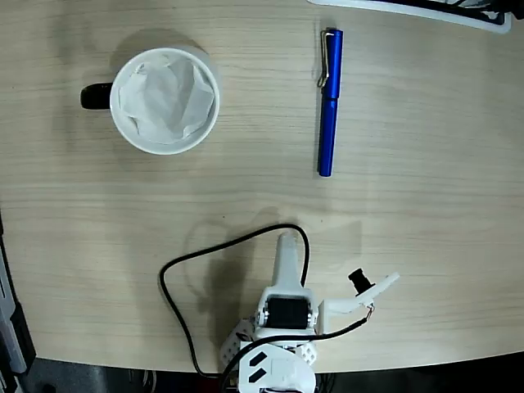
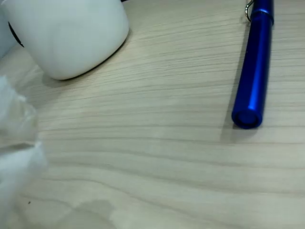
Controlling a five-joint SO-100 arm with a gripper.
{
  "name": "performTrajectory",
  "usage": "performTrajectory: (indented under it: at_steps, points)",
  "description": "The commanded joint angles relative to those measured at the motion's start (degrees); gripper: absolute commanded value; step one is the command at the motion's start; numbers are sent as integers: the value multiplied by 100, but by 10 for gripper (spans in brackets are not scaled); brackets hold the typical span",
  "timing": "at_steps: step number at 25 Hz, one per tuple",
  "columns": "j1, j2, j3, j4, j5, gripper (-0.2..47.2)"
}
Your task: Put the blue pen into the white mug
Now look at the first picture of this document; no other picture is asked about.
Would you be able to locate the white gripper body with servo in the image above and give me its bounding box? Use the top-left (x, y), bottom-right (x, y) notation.
top-left (254, 286), bottom-right (320, 341)

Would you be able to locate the white mug with black handle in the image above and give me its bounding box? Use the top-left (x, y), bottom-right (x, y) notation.
top-left (79, 47), bottom-right (221, 156)

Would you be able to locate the black camera cable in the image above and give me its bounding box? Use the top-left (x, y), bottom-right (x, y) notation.
top-left (158, 223), bottom-right (376, 380)

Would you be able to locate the white camera mount with lens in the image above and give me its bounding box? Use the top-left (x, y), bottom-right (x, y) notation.
top-left (318, 268), bottom-right (401, 343)

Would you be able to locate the crumpled white tissue paper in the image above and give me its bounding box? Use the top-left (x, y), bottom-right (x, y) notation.
top-left (117, 54), bottom-right (216, 145)

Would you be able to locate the blue pen with gold clip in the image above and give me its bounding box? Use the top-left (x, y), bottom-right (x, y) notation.
top-left (315, 27), bottom-right (345, 178)

